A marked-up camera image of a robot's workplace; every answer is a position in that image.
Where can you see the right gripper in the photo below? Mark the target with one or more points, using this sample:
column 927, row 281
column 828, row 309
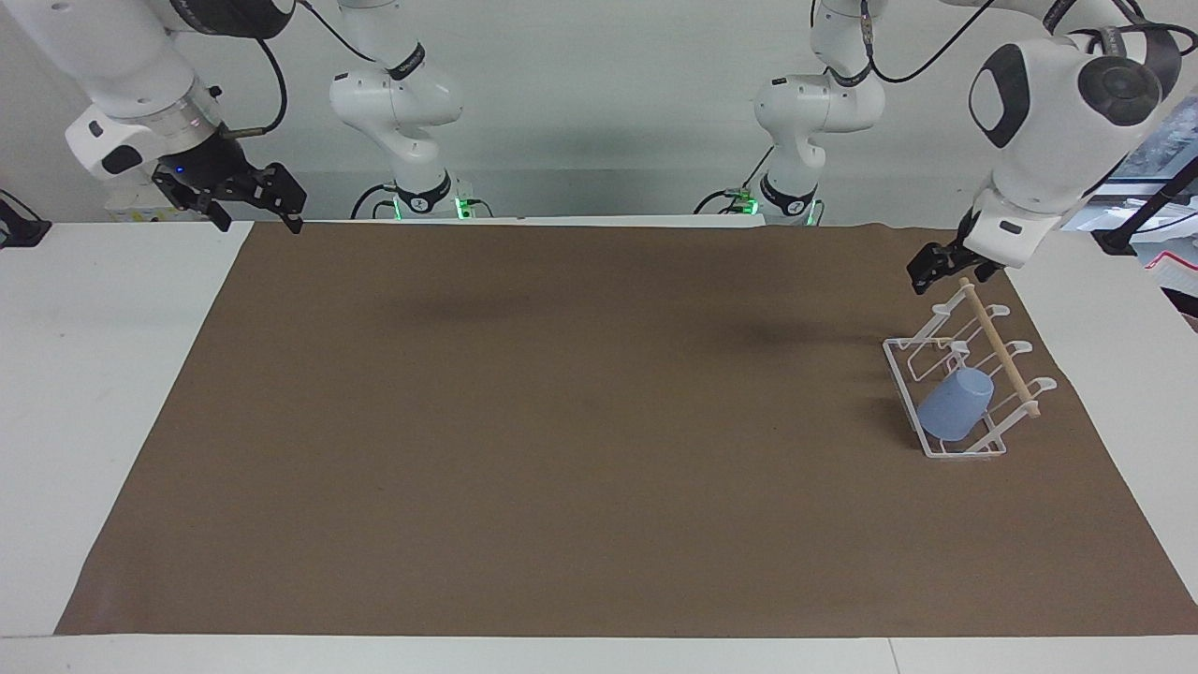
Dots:
column 201, row 167

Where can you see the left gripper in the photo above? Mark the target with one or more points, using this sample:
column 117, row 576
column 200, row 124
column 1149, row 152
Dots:
column 966, row 229

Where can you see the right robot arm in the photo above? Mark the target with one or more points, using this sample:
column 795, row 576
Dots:
column 131, row 75

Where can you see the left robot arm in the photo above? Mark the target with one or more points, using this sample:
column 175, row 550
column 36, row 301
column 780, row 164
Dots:
column 1048, row 140

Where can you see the light blue plastic cup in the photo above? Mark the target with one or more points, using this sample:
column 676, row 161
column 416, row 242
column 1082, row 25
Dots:
column 956, row 407

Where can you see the black stand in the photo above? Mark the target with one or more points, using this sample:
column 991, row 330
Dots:
column 21, row 227
column 1137, row 220

